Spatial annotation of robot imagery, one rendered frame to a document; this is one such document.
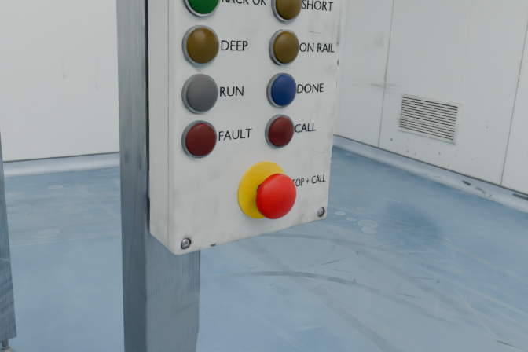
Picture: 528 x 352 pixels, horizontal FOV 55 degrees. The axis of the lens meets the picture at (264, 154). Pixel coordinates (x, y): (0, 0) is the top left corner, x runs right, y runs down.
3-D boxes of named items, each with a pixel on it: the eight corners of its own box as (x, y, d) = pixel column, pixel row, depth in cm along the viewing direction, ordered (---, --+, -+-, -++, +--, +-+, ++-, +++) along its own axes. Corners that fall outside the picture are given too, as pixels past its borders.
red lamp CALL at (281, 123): (295, 146, 45) (297, 115, 44) (270, 149, 43) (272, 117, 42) (289, 144, 45) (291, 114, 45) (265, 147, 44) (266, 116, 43)
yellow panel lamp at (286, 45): (300, 64, 43) (302, 31, 42) (274, 64, 41) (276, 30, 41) (294, 64, 44) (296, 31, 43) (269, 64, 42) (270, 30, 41)
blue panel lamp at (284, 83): (297, 106, 44) (299, 74, 43) (272, 108, 42) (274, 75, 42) (291, 104, 45) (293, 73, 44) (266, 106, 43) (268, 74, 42)
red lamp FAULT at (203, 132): (218, 155, 40) (218, 122, 39) (187, 159, 38) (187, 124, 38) (213, 154, 41) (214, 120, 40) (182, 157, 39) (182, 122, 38)
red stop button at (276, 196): (299, 217, 44) (302, 173, 43) (262, 225, 42) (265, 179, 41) (268, 202, 47) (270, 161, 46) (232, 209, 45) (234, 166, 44)
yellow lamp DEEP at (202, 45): (220, 64, 38) (221, 27, 38) (188, 64, 37) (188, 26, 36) (214, 64, 39) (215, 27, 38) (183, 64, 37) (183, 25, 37)
